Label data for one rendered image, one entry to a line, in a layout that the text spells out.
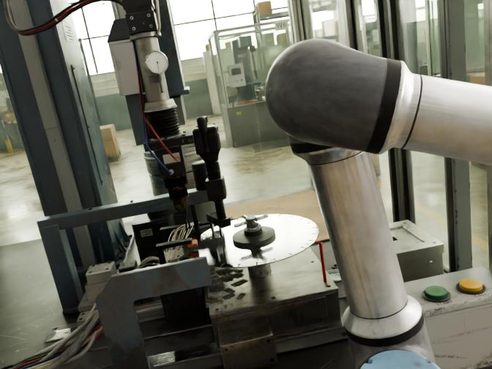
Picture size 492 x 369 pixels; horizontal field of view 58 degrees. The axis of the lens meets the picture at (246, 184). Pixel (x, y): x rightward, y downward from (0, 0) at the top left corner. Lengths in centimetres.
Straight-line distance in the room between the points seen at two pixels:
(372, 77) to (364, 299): 34
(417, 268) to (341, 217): 55
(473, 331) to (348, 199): 46
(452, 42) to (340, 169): 46
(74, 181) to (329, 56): 128
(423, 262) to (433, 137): 70
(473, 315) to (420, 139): 54
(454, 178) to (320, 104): 61
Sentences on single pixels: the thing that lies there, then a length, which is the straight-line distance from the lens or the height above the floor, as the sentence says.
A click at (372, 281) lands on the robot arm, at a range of 64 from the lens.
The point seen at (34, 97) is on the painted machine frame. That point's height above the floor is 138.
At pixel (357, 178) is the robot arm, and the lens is 59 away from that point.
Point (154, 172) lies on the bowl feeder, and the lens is 177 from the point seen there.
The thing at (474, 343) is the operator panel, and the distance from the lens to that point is 98.
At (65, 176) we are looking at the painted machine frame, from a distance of 160.
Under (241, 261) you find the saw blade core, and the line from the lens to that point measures 102.
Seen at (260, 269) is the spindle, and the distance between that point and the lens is 114.
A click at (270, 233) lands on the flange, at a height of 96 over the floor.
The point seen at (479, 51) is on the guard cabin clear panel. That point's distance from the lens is 98.
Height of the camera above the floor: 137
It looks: 15 degrees down
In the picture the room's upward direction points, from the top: 10 degrees counter-clockwise
